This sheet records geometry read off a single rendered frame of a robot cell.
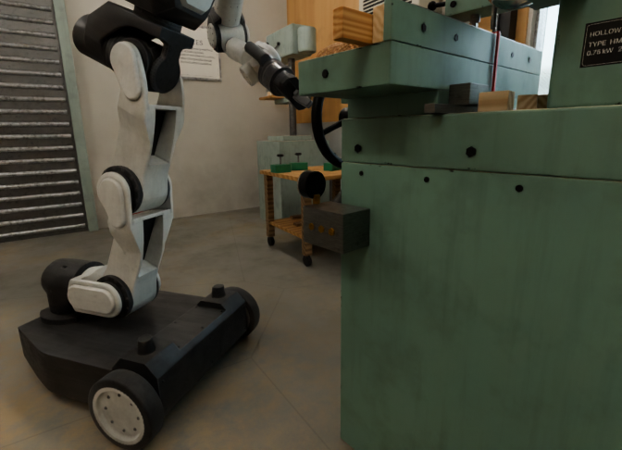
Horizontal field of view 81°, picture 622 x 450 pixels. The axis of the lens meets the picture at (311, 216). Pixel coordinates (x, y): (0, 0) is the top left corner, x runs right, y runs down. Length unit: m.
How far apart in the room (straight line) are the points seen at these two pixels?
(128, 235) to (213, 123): 2.66
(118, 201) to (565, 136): 1.01
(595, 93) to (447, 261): 0.33
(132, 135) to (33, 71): 2.41
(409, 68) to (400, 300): 0.43
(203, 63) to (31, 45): 1.26
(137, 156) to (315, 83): 0.60
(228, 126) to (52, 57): 1.44
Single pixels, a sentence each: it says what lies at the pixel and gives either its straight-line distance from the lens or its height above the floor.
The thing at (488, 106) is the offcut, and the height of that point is 0.81.
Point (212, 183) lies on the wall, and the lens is 3.74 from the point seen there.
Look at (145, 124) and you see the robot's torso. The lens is 1.06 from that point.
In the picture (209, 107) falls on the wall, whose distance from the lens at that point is 3.72.
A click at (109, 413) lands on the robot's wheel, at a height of 0.09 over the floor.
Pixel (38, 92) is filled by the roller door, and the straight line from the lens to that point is 3.50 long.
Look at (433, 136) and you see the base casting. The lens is 0.66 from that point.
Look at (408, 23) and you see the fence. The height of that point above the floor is 0.93.
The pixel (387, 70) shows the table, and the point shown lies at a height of 0.86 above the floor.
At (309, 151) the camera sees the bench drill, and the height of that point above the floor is 0.62.
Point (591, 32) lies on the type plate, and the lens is 0.71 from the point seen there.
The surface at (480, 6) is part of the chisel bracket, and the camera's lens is 0.87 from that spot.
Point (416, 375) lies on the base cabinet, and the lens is 0.82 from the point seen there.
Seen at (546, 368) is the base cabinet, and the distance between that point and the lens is 0.68.
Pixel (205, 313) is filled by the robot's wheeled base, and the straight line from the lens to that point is 1.31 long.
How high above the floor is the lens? 0.77
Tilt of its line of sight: 13 degrees down
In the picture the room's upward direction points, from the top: 1 degrees counter-clockwise
